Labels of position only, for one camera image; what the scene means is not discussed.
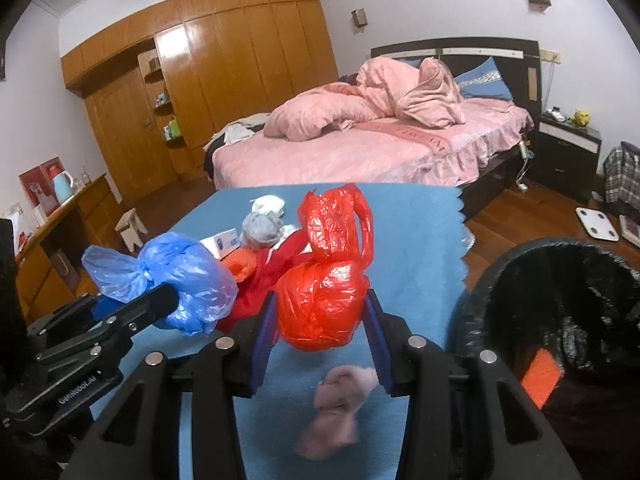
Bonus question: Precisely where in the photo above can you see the grey plastic wad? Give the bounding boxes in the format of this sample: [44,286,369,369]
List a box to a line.
[241,210,283,251]

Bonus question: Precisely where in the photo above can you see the dark nightstand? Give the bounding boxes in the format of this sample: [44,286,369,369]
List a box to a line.
[536,112,602,206]

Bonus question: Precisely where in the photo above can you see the red wrapper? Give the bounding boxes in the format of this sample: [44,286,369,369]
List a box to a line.
[217,230,313,333]

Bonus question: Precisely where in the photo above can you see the white bathroom scale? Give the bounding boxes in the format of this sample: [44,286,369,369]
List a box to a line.
[575,206,621,242]

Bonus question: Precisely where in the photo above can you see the wooden desk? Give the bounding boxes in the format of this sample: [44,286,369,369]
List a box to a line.
[15,174,123,321]

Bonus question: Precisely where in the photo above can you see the blue plastic bag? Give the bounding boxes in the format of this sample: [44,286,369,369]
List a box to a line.
[81,231,239,337]

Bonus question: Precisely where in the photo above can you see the white crumpled tissue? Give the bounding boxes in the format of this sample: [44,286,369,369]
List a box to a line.
[249,194,287,217]

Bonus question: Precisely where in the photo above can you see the blue table cloth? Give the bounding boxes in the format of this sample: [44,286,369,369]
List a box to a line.
[90,182,473,480]

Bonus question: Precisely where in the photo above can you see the red box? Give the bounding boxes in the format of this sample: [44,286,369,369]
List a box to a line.
[19,157,65,216]

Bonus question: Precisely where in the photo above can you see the dark wooden bed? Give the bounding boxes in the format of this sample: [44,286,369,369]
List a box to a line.
[202,36,543,221]

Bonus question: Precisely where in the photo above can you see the orange foam piece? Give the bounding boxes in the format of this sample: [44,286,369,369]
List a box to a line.
[520,349,563,408]

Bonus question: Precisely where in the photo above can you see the pinkish crumpled tissue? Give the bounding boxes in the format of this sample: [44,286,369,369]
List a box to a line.
[295,365,380,461]

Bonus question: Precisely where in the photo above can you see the red plastic bag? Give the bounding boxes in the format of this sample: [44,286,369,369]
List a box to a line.
[275,183,375,352]

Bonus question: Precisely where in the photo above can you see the small white blue box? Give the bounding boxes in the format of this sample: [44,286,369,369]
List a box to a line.
[200,227,241,261]

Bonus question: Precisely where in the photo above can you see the wooden wardrobe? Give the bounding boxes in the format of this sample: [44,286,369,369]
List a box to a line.
[60,0,341,206]

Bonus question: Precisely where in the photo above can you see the light blue kettle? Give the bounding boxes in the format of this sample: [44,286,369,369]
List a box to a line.
[50,167,76,206]

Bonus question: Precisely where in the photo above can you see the blue pillow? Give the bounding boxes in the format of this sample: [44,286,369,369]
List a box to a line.
[452,56,515,102]

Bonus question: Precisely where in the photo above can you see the small wooden stool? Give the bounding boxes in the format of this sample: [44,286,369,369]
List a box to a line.
[115,207,149,251]

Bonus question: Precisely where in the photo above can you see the plaid clothing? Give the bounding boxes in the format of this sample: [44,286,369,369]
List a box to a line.
[602,141,640,206]

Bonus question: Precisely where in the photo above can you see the pile of clothes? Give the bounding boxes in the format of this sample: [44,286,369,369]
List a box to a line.
[202,115,271,153]

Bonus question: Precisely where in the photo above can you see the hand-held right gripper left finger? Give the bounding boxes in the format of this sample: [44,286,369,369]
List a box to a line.
[60,290,281,480]

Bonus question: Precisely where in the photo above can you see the black lined trash bin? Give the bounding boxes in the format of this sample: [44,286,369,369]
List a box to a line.
[447,237,640,480]

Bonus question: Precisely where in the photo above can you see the pink bed sheet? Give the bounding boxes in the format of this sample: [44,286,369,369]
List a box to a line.
[212,97,536,191]

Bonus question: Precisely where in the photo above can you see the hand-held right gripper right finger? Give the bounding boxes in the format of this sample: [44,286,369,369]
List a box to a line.
[364,289,583,480]

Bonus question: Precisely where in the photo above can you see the pink quilt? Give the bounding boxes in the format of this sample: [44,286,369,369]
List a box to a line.
[264,57,426,143]

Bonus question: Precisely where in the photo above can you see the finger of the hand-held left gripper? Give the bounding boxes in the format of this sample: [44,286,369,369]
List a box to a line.
[34,284,180,377]
[26,294,117,350]

